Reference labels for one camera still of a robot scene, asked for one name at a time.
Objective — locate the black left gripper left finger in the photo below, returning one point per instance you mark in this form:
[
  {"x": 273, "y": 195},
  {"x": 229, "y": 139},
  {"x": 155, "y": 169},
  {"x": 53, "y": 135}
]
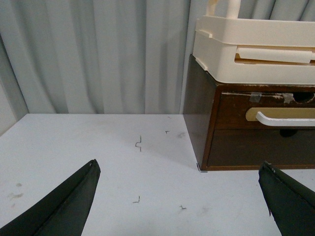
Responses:
[{"x": 64, "y": 211}]

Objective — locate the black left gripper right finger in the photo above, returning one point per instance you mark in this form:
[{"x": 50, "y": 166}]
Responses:
[{"x": 290, "y": 203}]

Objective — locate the lower wooden drawer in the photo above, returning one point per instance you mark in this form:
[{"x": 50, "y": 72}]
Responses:
[{"x": 249, "y": 148}]

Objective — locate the wooden drawer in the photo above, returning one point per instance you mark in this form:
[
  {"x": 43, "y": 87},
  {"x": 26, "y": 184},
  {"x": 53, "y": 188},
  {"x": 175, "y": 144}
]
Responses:
[
  {"x": 249, "y": 148},
  {"x": 237, "y": 110}
]

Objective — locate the dark wooden drawer cabinet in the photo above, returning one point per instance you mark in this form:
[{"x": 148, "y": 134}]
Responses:
[{"x": 203, "y": 95}]

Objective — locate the upper wooden drawer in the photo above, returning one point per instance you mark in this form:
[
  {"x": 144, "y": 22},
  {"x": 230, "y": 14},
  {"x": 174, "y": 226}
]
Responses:
[{"x": 237, "y": 110}]

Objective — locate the grey curtain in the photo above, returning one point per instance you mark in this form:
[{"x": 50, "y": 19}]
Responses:
[{"x": 94, "y": 56}]

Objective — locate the cream plastic organizer box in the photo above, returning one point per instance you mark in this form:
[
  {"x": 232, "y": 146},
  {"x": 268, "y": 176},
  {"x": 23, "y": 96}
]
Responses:
[{"x": 249, "y": 51}]

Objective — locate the white drawer handle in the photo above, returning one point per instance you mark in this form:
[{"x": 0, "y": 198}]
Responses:
[{"x": 285, "y": 122}]

